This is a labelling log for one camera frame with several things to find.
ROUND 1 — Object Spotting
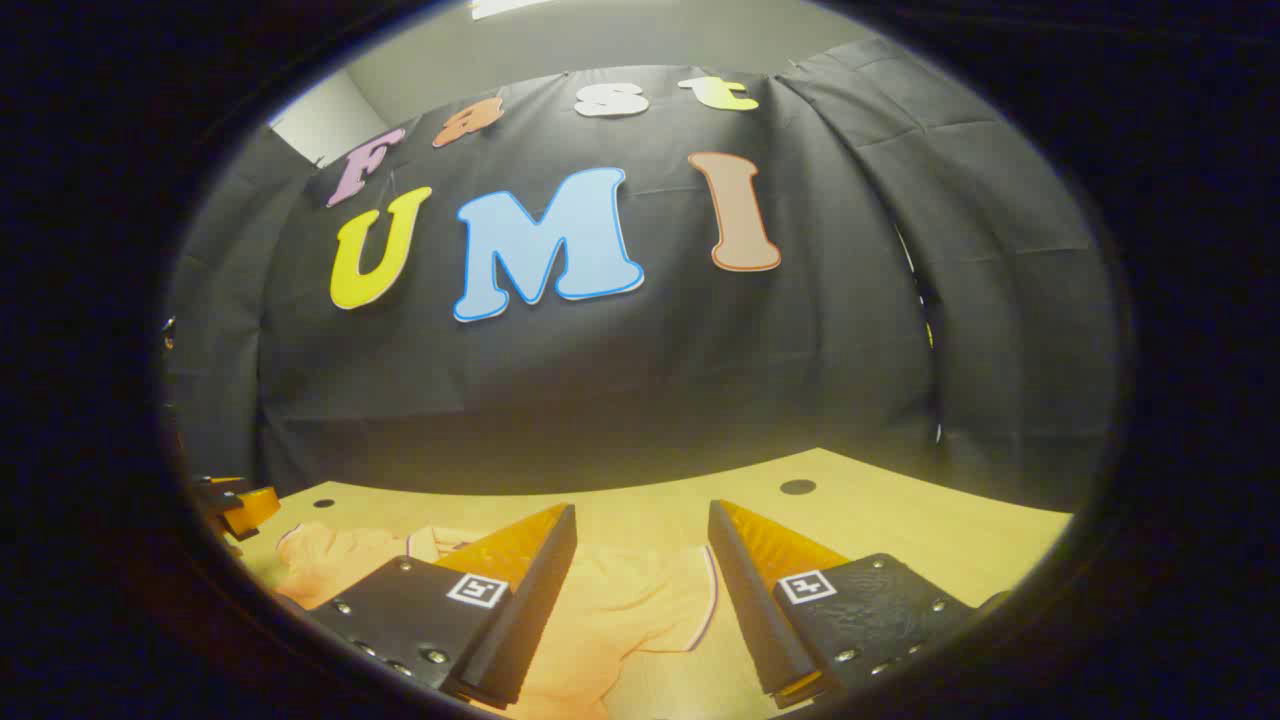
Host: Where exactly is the orange T-shirt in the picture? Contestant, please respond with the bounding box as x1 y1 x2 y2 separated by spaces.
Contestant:
272 522 721 720

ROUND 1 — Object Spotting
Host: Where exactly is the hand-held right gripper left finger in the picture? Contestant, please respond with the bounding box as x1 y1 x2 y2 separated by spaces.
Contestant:
305 503 579 711

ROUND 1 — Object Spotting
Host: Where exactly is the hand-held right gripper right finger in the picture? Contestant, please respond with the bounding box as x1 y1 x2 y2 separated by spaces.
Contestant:
708 500 986 709

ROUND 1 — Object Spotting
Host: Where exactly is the black backdrop cloth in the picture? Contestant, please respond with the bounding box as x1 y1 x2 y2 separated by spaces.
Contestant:
160 38 1121 511

